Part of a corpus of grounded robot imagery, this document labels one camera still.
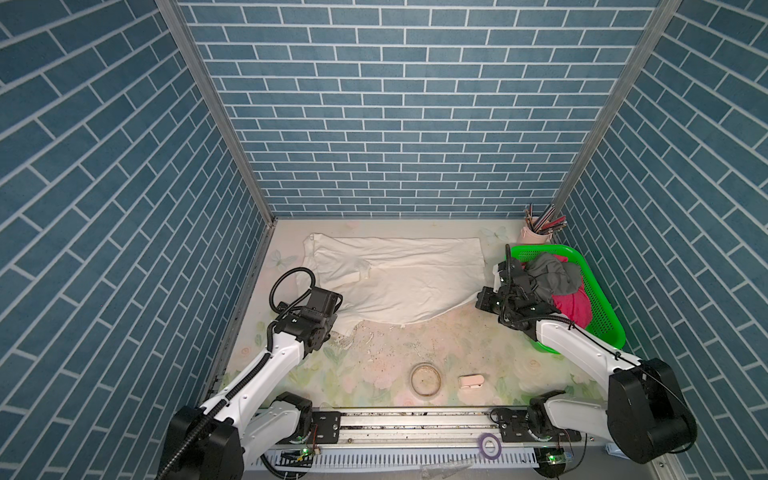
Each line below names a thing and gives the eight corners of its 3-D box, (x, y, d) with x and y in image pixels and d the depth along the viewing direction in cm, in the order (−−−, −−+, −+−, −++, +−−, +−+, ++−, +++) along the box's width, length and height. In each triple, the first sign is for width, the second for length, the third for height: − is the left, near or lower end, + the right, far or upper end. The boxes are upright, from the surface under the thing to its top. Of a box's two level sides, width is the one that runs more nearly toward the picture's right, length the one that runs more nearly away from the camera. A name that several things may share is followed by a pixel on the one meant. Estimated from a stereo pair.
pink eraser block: (459, 389, 82) (461, 386, 79) (458, 378, 84) (460, 374, 81) (482, 389, 82) (485, 386, 79) (480, 378, 84) (483, 374, 81)
